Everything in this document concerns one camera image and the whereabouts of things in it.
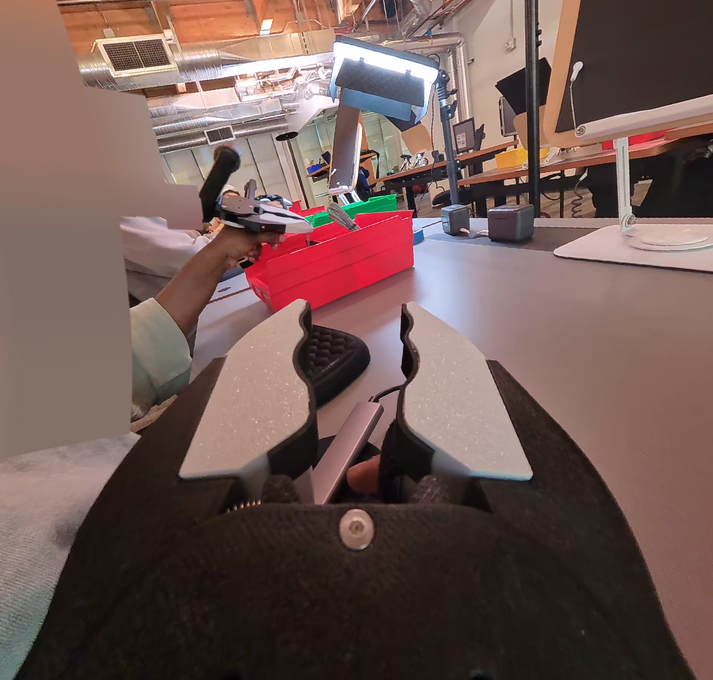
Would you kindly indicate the studio light on stand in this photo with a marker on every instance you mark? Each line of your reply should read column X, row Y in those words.
column 379, row 78

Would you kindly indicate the black flat panel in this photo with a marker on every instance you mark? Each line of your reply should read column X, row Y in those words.
column 515, row 86

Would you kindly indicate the black wrist rest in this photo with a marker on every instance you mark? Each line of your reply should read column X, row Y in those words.
column 334, row 362

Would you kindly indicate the tablet with pale rim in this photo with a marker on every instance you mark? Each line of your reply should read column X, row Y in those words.
column 345, row 156

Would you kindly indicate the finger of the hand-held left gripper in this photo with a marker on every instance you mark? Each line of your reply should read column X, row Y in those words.
column 273, row 206
column 278, row 223

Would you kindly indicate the black floor lamp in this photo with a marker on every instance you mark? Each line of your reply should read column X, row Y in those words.
column 287, row 136

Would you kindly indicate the white stand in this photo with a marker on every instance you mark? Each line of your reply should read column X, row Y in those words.
column 624, row 189

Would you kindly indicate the ceiling air vent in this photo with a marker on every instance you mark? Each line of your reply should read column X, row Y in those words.
column 136, row 55
column 219, row 134

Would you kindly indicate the grey charger cube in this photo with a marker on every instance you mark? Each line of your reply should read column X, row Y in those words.
column 457, row 218
column 511, row 223

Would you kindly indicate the person's left forearm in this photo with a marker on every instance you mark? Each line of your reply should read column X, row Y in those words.
column 178, row 306

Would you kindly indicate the wooden desk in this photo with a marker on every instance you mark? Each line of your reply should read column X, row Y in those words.
column 490, row 175

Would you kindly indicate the green plastic bin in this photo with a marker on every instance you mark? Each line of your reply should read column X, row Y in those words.
column 373, row 205

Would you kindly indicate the blue tape roll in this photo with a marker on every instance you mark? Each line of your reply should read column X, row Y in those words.
column 419, row 234

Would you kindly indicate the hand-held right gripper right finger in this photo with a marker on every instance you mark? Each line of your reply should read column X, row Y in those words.
column 462, row 407

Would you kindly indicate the grey usb hub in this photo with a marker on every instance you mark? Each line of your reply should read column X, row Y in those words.
column 348, row 451

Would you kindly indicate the computer monitor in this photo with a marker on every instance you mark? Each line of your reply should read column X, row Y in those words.
column 508, row 116
column 464, row 136

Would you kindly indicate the person's left hand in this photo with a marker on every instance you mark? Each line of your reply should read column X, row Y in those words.
column 248, row 251

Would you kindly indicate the red plastic bin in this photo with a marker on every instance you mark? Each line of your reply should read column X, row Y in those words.
column 334, row 267
column 303, row 209

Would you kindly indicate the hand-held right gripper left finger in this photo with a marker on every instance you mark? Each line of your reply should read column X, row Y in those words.
column 250, row 401

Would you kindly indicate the yellow plastic bin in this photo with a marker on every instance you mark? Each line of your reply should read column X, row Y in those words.
column 515, row 159

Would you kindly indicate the black board with wooden frame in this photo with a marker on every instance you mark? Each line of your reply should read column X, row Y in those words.
column 640, row 39

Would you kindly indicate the black pole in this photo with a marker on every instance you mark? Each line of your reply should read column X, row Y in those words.
column 533, row 134

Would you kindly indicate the person's right hand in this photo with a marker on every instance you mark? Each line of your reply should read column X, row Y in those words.
column 365, row 476

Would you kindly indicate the person's grey clothing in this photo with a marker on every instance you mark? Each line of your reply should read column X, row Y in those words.
column 33, row 524

